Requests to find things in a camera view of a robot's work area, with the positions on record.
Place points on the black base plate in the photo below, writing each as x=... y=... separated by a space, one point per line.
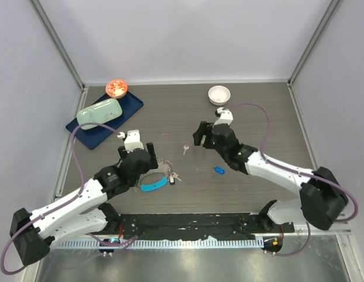
x=200 y=226

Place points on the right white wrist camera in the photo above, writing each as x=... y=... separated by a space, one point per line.
x=224 y=116

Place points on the white slotted cable duct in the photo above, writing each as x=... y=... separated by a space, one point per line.
x=85 y=243

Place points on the white ceramic bowl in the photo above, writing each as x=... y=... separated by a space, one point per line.
x=219 y=95

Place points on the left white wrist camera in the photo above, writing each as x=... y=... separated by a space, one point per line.
x=132 y=141

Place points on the plain silver key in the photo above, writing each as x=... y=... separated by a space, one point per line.
x=185 y=149

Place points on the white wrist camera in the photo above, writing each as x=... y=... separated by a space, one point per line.
x=132 y=141
x=224 y=116

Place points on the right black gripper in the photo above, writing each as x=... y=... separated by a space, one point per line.
x=201 y=132

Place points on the large keyring with blue handle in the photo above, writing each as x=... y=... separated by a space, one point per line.
x=155 y=178

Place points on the pale green oblong dish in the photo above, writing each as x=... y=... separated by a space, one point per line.
x=101 y=112

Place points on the blue tagged key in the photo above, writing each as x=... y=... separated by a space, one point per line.
x=218 y=170

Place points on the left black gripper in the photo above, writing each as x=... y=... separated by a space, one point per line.
x=152 y=163

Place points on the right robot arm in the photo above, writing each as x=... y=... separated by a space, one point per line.
x=320 y=200

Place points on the red patterned bowl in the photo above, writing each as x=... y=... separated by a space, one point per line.
x=116 y=88

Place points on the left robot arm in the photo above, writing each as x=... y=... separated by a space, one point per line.
x=82 y=211

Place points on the black key fob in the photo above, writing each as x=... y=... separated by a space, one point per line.
x=171 y=180

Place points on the dark blue tray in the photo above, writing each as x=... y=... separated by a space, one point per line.
x=91 y=138

